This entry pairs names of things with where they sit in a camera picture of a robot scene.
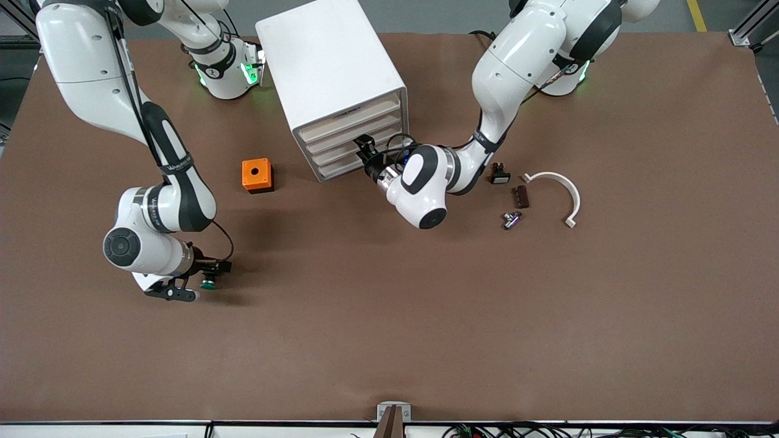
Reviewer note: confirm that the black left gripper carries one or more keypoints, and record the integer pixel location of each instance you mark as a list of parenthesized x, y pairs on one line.
[(375, 164)]

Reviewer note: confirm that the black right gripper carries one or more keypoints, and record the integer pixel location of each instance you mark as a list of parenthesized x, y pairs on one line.
[(205, 265)]

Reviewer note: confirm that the green push button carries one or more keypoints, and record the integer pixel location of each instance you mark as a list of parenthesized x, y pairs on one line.
[(209, 284)]

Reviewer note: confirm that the white plastic cabinet drawer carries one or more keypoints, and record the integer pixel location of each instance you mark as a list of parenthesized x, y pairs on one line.
[(353, 130), (350, 117), (341, 151), (335, 168)]

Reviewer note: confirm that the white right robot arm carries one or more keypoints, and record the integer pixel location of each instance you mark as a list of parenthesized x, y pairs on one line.
[(91, 73)]

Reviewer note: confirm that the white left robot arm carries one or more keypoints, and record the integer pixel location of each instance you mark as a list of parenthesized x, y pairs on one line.
[(517, 61)]

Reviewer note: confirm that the orange button box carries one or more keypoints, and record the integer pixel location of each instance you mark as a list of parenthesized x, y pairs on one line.
[(261, 179)]

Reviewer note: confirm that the white drawer cabinet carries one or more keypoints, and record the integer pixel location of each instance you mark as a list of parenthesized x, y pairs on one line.
[(328, 61)]

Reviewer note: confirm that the brown table cover mat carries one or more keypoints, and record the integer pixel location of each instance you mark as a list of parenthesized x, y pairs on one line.
[(389, 316)]

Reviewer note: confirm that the shiny metal fitting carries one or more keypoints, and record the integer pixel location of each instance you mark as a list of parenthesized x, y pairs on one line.
[(511, 221)]

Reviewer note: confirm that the dark brown rectangular block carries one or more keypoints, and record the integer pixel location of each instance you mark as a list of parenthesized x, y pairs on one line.
[(521, 197)]

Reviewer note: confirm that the black switch with white cap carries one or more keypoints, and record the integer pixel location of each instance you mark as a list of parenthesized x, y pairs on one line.
[(500, 176)]

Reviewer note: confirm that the white table frame rail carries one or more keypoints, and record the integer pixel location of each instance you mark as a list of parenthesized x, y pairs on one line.
[(91, 432)]

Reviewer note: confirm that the grey metal bracket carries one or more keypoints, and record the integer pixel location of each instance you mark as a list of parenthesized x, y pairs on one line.
[(381, 412)]

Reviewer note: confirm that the aluminium frame profile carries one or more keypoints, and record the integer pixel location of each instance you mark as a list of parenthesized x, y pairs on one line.
[(21, 18), (745, 30)]

